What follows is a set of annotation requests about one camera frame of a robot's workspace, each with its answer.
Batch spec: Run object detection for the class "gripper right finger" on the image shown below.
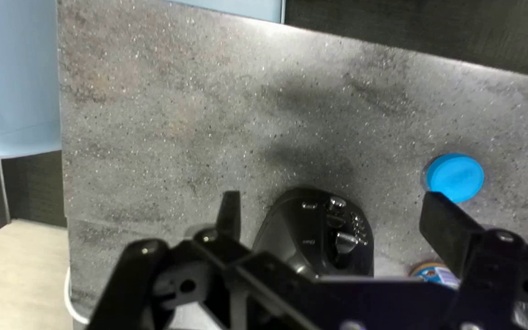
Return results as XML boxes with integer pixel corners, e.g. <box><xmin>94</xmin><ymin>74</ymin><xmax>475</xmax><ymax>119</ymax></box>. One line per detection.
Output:
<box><xmin>419</xmin><ymin>191</ymin><xmax>528</xmax><ymax>330</ymax></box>

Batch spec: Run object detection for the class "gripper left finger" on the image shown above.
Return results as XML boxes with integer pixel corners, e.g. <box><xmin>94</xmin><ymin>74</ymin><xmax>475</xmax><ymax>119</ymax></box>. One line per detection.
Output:
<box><xmin>85</xmin><ymin>190</ymin><xmax>338</xmax><ymax>330</ymax></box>

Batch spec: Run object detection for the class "black toaster lever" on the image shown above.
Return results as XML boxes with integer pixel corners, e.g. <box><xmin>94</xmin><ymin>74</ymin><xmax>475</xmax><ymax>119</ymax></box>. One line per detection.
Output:
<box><xmin>335</xmin><ymin>231</ymin><xmax>359</xmax><ymax>255</ymax></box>

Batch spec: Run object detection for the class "black bread toaster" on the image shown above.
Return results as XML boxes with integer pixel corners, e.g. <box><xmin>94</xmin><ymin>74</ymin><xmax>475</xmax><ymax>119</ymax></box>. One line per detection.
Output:
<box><xmin>251</xmin><ymin>187</ymin><xmax>375</xmax><ymax>279</ymax></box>

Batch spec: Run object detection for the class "blue labelled jar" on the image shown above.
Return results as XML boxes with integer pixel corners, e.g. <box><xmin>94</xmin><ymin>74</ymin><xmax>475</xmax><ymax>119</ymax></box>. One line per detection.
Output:
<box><xmin>409</xmin><ymin>261</ymin><xmax>461</xmax><ymax>290</ymax></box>

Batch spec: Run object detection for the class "bottle with blue lid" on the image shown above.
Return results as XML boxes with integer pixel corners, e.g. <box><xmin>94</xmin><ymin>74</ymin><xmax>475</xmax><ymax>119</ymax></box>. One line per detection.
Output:
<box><xmin>421</xmin><ymin>153</ymin><xmax>485</xmax><ymax>204</ymax></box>

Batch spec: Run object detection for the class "light blue chair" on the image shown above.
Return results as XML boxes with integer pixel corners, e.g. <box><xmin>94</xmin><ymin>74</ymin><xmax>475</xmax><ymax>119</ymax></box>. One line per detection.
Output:
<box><xmin>0</xmin><ymin>0</ymin><xmax>63</xmax><ymax>160</ymax></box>

